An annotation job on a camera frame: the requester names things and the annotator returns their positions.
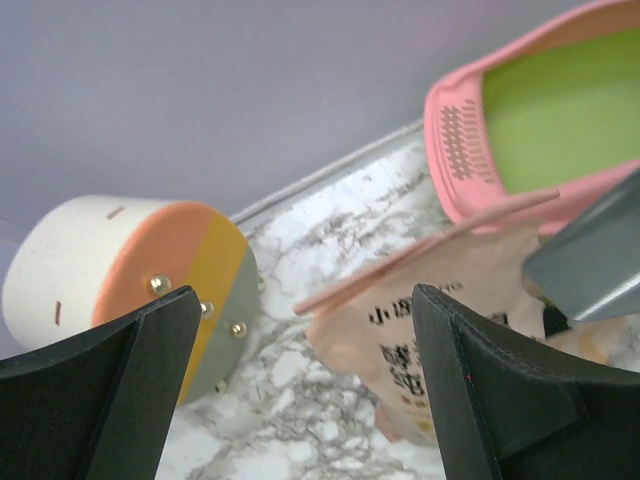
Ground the pink green litter box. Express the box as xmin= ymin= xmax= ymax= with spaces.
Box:
xmin=424 ymin=1 xmax=639 ymax=233

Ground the cream round cat scratcher drum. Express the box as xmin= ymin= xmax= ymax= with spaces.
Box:
xmin=1 ymin=195 xmax=259 ymax=403

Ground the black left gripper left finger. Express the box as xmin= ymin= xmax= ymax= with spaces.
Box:
xmin=1 ymin=286 xmax=201 ymax=480

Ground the metal litter scoop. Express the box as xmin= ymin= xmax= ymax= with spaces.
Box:
xmin=523 ymin=171 xmax=639 ymax=322

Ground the cat litter paper bag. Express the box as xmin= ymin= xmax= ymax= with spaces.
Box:
xmin=293 ymin=189 xmax=640 ymax=447

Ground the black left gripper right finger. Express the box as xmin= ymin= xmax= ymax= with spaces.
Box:
xmin=412 ymin=284 xmax=639 ymax=480

